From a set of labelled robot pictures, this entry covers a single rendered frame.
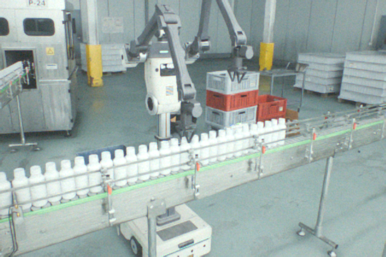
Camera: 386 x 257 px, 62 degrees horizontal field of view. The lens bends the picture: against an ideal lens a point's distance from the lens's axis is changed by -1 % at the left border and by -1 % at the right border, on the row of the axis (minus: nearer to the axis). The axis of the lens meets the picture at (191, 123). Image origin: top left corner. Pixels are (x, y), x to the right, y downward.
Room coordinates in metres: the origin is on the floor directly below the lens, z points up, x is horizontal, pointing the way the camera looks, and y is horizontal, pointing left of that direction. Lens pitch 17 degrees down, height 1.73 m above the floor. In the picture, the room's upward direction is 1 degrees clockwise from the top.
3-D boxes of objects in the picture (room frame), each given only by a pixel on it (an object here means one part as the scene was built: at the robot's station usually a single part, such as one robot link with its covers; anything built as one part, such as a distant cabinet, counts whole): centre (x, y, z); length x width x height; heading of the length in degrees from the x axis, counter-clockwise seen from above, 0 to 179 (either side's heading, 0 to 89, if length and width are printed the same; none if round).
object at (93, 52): (8.91, 2.68, 0.55); 0.40 x 0.40 x 1.10; 33
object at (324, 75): (8.69, -3.56, 0.50); 1.23 x 1.05 x 1.00; 122
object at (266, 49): (11.65, -2.58, 0.55); 0.40 x 0.40 x 1.10; 33
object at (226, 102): (4.27, -0.54, 0.78); 0.61 x 0.41 x 0.22; 130
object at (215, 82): (4.27, -0.53, 1.00); 0.61 x 0.41 x 0.22; 131
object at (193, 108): (1.53, 0.00, 1.36); 0.12 x 0.09 x 0.12; 33
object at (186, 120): (1.56, 0.03, 1.27); 0.10 x 0.07 x 0.07; 33
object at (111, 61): (11.08, 3.02, 0.50); 1.24 x 1.03 x 1.00; 126
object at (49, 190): (1.22, 0.57, 1.08); 0.06 x 0.06 x 0.17
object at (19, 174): (1.15, 0.67, 1.08); 0.06 x 0.06 x 0.17
